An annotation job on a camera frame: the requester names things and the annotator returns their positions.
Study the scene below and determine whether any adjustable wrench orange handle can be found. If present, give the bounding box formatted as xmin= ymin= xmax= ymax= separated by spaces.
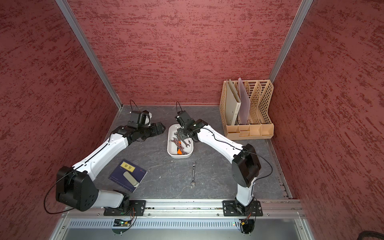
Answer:
xmin=174 ymin=133 xmax=187 ymax=155

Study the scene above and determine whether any long silver combination wrench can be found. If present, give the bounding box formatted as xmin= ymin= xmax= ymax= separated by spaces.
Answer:
xmin=191 ymin=162 xmax=197 ymax=188

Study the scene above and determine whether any right aluminium corner post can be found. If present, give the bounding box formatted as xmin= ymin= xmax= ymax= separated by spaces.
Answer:
xmin=269 ymin=0 xmax=313 ymax=83

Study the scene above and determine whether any white plastic storage box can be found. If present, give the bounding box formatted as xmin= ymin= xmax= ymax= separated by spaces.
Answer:
xmin=167 ymin=124 xmax=194 ymax=159

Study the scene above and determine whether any dark blue book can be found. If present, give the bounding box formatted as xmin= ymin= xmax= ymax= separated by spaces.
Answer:
xmin=109 ymin=160 xmax=147 ymax=193

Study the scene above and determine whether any aluminium front rail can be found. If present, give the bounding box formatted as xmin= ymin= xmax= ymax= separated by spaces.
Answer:
xmin=61 ymin=198 xmax=307 ymax=219

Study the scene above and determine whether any left aluminium corner post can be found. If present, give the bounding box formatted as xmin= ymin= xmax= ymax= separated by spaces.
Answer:
xmin=56 ymin=0 xmax=123 ymax=111

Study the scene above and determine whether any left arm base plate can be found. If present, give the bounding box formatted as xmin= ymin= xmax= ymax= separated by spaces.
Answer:
xmin=104 ymin=200 xmax=147 ymax=217

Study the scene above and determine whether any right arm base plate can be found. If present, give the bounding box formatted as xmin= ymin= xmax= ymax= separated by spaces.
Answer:
xmin=222 ymin=200 xmax=263 ymax=217

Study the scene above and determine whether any beige file folder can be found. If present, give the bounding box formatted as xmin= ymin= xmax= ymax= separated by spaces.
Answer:
xmin=225 ymin=80 xmax=241 ymax=126

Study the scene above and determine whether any aluminium corner post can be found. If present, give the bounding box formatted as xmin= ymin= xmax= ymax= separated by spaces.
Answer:
xmin=269 ymin=0 xmax=313 ymax=83
xmin=56 ymin=0 xmax=123 ymax=111

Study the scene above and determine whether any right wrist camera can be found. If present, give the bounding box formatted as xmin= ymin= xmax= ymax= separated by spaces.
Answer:
xmin=175 ymin=111 xmax=195 ymax=128

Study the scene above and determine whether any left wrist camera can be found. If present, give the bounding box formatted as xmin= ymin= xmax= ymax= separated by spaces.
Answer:
xmin=127 ymin=111 xmax=152 ymax=129

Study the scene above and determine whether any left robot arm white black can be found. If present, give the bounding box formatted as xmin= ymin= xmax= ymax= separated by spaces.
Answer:
xmin=55 ymin=122 xmax=166 ymax=212

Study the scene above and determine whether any beige plastic file organizer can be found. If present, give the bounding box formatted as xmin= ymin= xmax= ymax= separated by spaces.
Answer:
xmin=220 ymin=80 xmax=274 ymax=140

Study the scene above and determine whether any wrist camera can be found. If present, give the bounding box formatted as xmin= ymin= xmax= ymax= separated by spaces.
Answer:
xmin=175 ymin=111 xmax=195 ymax=128
xmin=127 ymin=111 xmax=152 ymax=129

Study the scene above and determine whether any purple file folder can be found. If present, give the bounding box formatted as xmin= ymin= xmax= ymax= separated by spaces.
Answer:
xmin=238 ymin=78 xmax=251 ymax=125

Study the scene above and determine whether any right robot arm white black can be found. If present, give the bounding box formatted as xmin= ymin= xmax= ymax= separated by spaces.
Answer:
xmin=176 ymin=116 xmax=262 ymax=207

